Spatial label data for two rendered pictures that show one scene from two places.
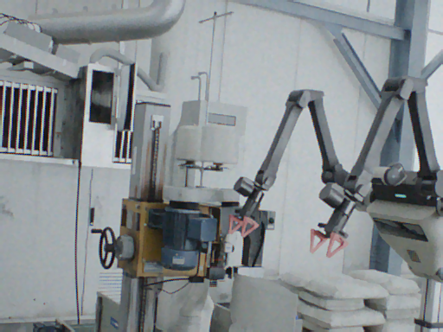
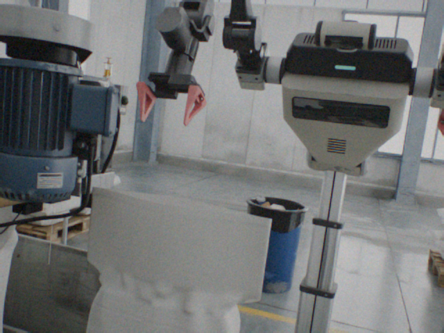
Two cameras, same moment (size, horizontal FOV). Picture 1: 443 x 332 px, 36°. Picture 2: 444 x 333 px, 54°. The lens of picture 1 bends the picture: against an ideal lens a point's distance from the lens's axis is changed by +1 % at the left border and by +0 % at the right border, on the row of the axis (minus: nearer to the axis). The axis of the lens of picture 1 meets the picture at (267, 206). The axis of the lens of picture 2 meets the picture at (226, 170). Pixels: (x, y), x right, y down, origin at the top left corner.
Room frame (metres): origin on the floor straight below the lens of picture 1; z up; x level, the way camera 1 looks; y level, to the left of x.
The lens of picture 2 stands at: (1.90, 0.60, 1.28)
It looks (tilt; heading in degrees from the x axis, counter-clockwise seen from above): 7 degrees down; 319
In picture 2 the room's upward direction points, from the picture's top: 7 degrees clockwise
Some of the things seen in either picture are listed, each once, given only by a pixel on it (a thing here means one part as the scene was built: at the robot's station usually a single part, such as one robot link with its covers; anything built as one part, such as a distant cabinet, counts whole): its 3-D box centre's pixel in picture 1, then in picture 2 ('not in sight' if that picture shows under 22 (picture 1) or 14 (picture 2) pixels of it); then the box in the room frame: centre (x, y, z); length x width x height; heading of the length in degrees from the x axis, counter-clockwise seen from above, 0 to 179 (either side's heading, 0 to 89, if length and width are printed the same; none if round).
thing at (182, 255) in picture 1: (181, 239); (37, 131); (2.75, 0.34, 1.21); 0.15 x 0.15 x 0.25
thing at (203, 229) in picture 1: (202, 232); (95, 116); (2.70, 0.26, 1.25); 0.10 x 0.08 x 0.12; 148
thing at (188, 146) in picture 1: (192, 143); not in sight; (3.06, 0.37, 1.61); 0.15 x 0.14 x 0.17; 33
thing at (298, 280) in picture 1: (317, 280); not in sight; (6.15, -0.52, 0.56); 0.66 x 0.43 x 0.15; 120
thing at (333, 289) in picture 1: (347, 288); not in sight; (5.81, -0.75, 0.56); 0.66 x 0.42 x 0.15; 123
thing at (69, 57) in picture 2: (183, 204); (41, 55); (2.75, 0.34, 1.35); 0.12 x 0.12 x 0.04
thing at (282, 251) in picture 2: not in sight; (271, 243); (4.13, -1.89, 0.32); 0.51 x 0.48 x 0.65; 123
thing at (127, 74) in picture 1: (126, 97); not in sight; (4.89, 1.09, 1.95); 0.30 x 0.01 x 0.48; 33
